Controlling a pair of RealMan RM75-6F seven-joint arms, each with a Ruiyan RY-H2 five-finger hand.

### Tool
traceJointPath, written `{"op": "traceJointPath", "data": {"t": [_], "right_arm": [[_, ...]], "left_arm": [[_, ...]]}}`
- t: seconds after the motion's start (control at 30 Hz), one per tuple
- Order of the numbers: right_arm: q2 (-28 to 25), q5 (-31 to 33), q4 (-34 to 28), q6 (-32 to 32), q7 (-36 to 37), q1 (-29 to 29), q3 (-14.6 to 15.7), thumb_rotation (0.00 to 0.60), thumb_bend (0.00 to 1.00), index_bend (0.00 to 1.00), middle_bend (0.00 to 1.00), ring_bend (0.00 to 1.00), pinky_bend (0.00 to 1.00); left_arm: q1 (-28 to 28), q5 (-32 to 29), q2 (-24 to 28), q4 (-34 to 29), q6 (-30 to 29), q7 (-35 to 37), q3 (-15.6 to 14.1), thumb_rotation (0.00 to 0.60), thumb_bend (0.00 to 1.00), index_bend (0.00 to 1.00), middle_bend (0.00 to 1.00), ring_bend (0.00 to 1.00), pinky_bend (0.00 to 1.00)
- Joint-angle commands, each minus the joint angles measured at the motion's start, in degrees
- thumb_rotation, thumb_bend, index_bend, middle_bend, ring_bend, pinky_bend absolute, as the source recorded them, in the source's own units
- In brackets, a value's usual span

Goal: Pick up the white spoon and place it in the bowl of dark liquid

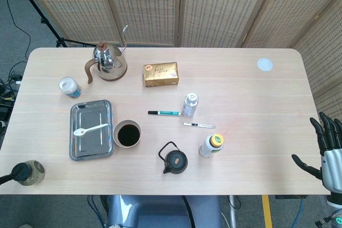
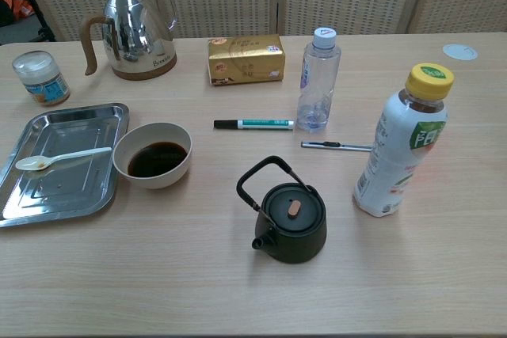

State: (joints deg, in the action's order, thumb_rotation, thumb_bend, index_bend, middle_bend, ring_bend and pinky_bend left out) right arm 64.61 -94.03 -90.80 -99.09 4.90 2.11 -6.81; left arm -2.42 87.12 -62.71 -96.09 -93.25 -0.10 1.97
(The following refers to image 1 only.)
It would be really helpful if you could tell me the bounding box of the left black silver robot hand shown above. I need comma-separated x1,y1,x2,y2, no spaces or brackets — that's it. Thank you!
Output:
0,174,14,186

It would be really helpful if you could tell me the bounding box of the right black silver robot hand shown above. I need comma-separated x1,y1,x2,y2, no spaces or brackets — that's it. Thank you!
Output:
291,112,342,192

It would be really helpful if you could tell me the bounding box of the white plastic spoon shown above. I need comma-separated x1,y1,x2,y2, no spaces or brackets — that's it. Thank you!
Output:
73,123,110,136

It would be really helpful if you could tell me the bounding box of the cup of dark coffee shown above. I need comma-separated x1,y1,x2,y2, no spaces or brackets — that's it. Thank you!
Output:
112,120,142,148

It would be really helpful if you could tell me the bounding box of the black lidded spice jar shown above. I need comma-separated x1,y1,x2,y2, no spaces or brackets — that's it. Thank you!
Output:
11,160,45,186

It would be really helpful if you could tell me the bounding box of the black box under table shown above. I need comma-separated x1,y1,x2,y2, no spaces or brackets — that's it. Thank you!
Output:
275,194,307,200

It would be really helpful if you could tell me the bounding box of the rectangular stainless steel tray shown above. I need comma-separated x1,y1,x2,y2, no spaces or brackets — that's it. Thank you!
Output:
69,99,115,162

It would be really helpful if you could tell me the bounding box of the white jar with blue label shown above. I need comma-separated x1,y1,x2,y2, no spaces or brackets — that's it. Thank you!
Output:
58,76,82,99

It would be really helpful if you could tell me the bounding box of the yellow capped tea bottle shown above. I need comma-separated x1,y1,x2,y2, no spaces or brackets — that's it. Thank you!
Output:
198,133,224,158

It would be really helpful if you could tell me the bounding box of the silver utility knife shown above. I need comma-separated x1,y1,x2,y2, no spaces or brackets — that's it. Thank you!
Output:
182,122,216,129

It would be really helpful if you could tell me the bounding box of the clear plastic water bottle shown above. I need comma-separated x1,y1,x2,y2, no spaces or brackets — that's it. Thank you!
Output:
181,92,200,117

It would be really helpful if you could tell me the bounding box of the steel gooseneck kettle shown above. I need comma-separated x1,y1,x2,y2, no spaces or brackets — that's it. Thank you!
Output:
84,25,128,84

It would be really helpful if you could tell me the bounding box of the black cast iron teapot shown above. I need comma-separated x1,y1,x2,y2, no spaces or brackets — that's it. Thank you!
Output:
158,141,189,175

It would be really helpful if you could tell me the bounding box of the blue grey robot torso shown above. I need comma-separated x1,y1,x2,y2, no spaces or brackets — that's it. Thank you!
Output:
106,194,222,228

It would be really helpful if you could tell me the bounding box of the black tripod stand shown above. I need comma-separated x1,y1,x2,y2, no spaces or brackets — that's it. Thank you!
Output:
7,0,94,49

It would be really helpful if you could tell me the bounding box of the white green marker pen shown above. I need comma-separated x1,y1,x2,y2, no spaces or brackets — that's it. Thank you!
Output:
147,110,182,116

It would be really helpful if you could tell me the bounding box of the gold tissue pack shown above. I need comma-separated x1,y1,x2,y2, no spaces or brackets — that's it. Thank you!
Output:
143,61,180,88

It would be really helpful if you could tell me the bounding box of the woven wooden folding screen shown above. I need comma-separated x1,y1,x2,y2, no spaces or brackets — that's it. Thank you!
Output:
15,0,342,122

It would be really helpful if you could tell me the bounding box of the blue floor cable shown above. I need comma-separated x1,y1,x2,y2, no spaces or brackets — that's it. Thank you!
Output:
292,198,306,228

